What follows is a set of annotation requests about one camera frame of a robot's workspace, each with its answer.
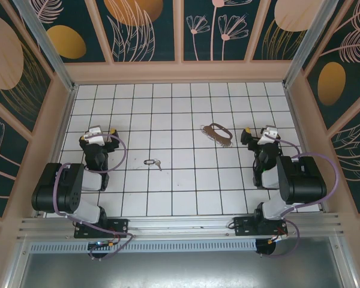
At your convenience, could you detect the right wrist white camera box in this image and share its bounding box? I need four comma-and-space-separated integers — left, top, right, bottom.
257, 125, 280, 145

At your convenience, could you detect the grey slotted cable duct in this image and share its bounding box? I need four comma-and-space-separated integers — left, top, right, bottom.
26, 239, 257, 253

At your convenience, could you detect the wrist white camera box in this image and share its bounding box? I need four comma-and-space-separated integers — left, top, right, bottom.
83, 125, 106, 144
257, 125, 280, 145

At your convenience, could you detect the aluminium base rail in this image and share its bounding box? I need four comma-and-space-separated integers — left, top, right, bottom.
16, 212, 344, 241

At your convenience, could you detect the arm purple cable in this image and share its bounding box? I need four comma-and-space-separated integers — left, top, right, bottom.
52, 134, 135, 259
264, 134, 340, 259

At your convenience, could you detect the brown leather key holder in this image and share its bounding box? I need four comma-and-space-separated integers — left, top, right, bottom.
199, 122, 234, 148

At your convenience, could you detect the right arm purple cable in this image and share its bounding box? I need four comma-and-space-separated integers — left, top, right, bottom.
264, 134, 340, 259

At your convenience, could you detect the dark floral wall panel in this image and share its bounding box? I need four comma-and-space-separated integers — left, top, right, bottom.
20, 0, 107, 64
329, 110, 360, 215
251, 0, 317, 61
304, 38, 360, 130
182, 0, 266, 62
0, 89, 30, 217
0, 0, 54, 133
95, 0, 181, 64

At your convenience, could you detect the aluminium frame post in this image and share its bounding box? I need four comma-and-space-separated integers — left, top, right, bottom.
0, 238, 29, 288
281, 0, 349, 88
11, 0, 79, 92
328, 236, 359, 288

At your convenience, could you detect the grey metal base plate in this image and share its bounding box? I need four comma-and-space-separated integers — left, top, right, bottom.
20, 236, 343, 288

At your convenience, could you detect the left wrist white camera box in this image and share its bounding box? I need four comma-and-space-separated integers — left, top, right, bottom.
83, 125, 106, 144

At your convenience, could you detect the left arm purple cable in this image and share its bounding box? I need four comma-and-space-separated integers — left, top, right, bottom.
52, 134, 135, 259

